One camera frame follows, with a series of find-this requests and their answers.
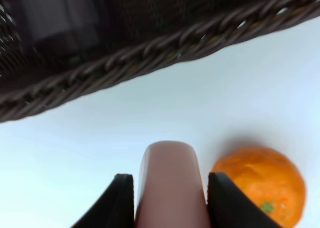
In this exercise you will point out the dark brown wicker basket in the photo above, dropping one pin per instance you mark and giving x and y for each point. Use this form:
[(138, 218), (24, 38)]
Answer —
[(55, 51)]

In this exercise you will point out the orange mandarin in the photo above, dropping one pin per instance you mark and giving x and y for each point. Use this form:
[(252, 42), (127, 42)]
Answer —
[(269, 179)]

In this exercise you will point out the pink bottle white cap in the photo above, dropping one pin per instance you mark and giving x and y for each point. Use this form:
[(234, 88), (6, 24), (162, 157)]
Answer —
[(171, 193)]

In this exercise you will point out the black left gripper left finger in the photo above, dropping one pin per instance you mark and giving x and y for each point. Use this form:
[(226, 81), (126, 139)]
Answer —
[(115, 208)]

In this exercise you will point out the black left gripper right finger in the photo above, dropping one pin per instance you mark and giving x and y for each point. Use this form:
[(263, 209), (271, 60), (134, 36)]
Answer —
[(229, 207)]

